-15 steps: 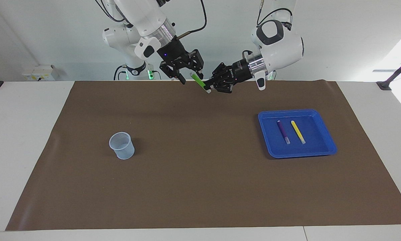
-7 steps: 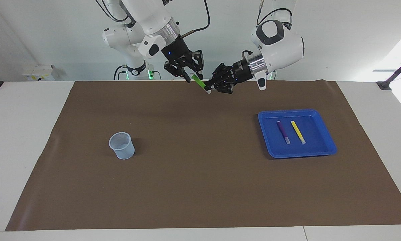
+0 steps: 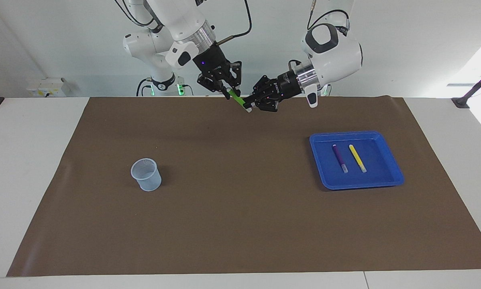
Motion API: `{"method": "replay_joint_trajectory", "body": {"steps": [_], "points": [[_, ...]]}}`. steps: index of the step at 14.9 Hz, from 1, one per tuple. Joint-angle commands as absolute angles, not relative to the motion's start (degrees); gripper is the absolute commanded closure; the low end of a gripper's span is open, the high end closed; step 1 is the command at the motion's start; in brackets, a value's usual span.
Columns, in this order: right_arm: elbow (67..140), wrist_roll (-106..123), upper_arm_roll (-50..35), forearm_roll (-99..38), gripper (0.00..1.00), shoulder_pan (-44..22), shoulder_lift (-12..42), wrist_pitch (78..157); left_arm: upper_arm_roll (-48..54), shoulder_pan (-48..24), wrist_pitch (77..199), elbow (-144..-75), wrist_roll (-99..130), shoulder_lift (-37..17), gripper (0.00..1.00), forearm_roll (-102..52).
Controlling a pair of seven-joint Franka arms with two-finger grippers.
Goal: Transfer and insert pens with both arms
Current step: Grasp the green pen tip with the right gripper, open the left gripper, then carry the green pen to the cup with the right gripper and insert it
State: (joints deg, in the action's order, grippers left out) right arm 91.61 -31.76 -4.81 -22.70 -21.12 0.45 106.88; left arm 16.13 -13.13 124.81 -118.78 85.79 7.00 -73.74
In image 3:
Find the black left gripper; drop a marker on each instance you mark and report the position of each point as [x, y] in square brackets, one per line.
[290, 86]

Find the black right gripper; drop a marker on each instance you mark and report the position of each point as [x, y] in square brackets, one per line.
[210, 62]

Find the green highlighter pen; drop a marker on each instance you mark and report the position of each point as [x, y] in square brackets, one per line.
[236, 98]

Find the purple highlighter pen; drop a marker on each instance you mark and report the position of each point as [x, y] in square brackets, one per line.
[339, 157]

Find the yellow highlighter pen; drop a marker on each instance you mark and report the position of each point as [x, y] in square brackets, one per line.
[357, 157]

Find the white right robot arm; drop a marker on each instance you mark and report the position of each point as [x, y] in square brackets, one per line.
[176, 20]

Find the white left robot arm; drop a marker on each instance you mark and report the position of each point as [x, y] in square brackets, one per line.
[337, 56]

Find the translucent plastic cup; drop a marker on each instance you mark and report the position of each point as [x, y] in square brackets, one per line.
[148, 182]

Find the brown table mat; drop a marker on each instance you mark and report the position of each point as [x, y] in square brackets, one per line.
[240, 220]

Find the blue plastic tray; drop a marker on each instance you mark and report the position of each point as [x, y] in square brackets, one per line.
[379, 176]

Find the black angled stand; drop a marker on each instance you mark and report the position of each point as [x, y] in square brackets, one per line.
[461, 102]

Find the white wall socket box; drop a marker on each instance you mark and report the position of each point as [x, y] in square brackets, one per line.
[47, 87]

